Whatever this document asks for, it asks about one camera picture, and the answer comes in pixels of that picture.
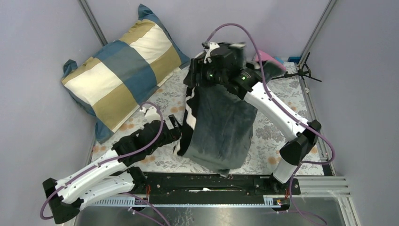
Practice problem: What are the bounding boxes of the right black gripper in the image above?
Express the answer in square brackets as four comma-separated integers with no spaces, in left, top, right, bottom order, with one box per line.
[183,57,227,88]

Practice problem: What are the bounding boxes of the zebra and grey pillowcase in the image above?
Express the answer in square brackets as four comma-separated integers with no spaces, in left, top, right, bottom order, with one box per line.
[174,42,283,176]

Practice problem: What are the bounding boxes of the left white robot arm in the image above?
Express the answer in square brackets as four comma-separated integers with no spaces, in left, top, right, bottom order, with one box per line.
[42,115,182,224]

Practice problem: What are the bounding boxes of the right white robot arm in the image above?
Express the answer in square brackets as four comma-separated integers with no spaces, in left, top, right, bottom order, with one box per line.
[174,43,321,194]

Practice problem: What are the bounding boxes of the blue yellow checked pillow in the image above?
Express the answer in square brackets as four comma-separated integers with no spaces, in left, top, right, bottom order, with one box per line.
[61,4,189,143]

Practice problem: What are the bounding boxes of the pink triangular block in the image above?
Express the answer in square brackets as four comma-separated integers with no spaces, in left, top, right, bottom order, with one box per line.
[253,50,286,73]

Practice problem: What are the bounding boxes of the floral table cloth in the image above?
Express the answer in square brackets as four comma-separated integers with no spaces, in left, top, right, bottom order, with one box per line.
[91,68,311,175]

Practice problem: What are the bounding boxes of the blue block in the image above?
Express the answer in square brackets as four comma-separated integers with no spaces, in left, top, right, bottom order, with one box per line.
[287,56,301,64]

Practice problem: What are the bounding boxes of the black mini tripod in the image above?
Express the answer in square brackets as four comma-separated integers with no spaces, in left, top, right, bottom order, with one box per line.
[273,52,322,82]

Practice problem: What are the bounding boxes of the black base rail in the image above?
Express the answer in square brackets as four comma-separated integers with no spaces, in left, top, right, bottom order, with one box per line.
[130,172,301,199]

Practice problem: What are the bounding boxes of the white slotted cable duct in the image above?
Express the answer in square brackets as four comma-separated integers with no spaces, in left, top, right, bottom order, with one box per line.
[91,193,285,208]

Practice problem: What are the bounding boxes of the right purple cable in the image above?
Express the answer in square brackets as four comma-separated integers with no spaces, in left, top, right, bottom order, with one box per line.
[204,23,336,226]

